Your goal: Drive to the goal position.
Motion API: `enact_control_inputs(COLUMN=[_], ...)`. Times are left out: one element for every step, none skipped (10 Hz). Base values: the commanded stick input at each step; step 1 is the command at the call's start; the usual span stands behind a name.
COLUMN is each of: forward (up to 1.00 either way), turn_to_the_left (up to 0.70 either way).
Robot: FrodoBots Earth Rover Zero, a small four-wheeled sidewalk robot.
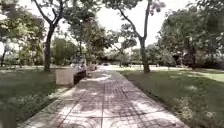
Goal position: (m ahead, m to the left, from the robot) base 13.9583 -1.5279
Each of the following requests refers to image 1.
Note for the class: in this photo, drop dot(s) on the tree with leaning branches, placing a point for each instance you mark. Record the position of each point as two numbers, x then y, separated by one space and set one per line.
144 56

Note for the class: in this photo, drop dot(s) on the person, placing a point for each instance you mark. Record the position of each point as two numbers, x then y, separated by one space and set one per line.
78 63

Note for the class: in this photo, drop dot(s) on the patterned grey brick path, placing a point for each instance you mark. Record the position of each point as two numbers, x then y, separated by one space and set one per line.
106 106

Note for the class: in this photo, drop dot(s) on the pale concrete bench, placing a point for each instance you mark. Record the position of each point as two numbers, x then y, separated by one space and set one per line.
64 77

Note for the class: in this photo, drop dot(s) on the tree with forked trunk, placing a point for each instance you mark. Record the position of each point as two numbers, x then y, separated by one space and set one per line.
48 50

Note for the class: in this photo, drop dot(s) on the grass lawn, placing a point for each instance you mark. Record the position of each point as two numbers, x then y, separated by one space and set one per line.
173 90
23 90

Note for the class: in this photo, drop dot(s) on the row of trees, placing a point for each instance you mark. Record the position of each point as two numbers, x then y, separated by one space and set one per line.
186 40

